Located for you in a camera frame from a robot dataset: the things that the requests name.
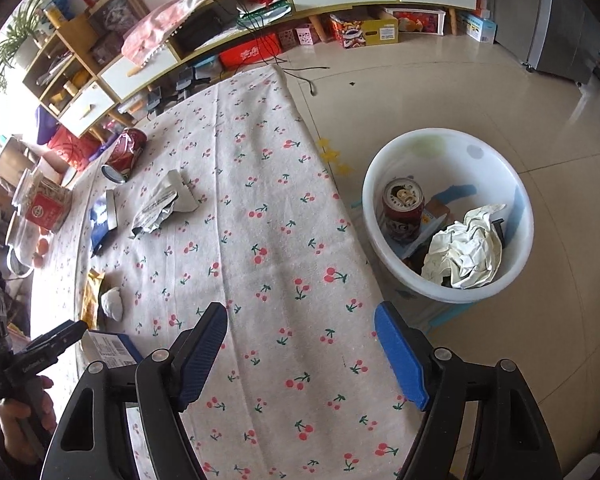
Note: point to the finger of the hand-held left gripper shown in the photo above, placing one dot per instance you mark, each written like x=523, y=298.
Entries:
x=62, y=335

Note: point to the foil wrapper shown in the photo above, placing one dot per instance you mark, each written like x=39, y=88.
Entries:
x=162, y=205

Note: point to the yellow snack wrapper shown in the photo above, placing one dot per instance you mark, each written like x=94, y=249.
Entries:
x=92, y=295

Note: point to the blue carton box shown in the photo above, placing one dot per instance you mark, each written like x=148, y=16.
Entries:
x=105, y=350

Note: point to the green white bag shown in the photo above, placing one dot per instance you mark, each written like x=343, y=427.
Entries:
x=265, y=12

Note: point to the clear jar with red label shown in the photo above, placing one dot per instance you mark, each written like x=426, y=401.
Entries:
x=45, y=205

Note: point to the red bag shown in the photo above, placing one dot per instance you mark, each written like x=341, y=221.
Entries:
x=75, y=147

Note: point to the purple bag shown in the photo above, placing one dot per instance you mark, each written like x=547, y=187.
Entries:
x=47, y=125

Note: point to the yellow printed cardboard box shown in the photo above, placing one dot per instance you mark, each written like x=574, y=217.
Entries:
x=365, y=30

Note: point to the pink cloth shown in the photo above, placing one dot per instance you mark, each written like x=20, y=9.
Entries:
x=155, y=30

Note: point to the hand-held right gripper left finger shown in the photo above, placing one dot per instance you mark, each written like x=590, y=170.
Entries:
x=202, y=355

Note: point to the cherry print tablecloth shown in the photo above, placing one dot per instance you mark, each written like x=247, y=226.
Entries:
x=260, y=270

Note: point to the red drinks can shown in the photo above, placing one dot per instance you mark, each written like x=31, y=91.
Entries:
x=402, y=220

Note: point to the cream paper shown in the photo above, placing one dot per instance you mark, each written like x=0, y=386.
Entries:
x=460, y=255

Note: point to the grey refrigerator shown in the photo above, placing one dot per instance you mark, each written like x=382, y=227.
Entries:
x=555, y=25

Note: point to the white box with red print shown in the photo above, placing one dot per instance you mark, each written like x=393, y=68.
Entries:
x=415, y=21

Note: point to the glass jar with oranges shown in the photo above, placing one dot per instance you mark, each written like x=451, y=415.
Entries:
x=27, y=250

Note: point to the dark blue packet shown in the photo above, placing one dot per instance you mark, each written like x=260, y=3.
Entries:
x=102, y=220

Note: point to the crushed red can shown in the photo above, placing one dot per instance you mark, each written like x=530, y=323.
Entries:
x=130, y=147

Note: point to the black electronic box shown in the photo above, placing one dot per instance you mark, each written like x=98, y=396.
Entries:
x=207, y=30

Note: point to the green potted plant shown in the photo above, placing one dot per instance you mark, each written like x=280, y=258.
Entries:
x=10, y=45

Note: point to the small blue white box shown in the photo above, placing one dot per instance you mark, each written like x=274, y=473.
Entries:
x=476, y=26

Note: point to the small white tissue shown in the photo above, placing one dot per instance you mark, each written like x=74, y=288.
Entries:
x=112, y=304

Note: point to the framed picture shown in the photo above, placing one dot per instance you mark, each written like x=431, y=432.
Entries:
x=117, y=10

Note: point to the person's left hand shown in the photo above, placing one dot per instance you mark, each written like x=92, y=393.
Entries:
x=12, y=425

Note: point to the small pink box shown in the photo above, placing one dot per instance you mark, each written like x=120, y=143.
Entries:
x=304, y=35

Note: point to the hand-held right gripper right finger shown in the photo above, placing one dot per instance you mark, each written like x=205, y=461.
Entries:
x=400, y=355

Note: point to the brown cardboard box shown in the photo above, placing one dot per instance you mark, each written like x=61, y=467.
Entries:
x=10, y=157

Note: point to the white dotted plastic bin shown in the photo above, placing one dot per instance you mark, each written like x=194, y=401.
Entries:
x=480, y=170

